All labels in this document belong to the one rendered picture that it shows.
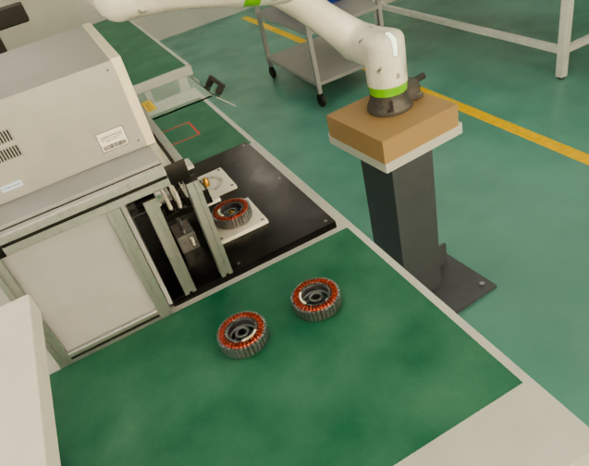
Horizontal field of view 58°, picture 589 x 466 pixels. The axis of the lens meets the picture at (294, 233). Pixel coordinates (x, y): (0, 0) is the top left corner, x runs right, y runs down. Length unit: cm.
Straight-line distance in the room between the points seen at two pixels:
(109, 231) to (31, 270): 17
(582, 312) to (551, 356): 25
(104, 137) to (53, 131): 10
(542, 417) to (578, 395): 97
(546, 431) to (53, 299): 100
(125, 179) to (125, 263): 20
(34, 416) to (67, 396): 69
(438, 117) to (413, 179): 25
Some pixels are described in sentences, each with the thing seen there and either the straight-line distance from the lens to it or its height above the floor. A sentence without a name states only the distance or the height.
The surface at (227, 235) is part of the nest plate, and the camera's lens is 147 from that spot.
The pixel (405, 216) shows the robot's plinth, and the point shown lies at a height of 45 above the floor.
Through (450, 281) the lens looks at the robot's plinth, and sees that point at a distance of 230.
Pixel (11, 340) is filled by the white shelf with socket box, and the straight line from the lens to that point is 73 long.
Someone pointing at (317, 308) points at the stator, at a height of 79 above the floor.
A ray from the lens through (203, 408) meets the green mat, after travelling 113.
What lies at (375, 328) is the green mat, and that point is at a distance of 116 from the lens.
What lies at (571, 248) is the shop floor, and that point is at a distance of 251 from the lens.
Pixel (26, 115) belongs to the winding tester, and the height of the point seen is 127.
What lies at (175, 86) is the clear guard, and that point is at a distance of 175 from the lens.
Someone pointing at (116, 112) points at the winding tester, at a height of 121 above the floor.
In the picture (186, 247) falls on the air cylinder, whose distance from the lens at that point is 148.
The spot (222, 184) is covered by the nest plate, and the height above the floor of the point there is 78.
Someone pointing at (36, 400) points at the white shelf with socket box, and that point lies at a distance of 64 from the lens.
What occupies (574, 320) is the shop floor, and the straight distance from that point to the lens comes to 221.
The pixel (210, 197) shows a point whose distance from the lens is 143.
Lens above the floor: 161
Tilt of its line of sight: 36 degrees down
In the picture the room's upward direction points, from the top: 15 degrees counter-clockwise
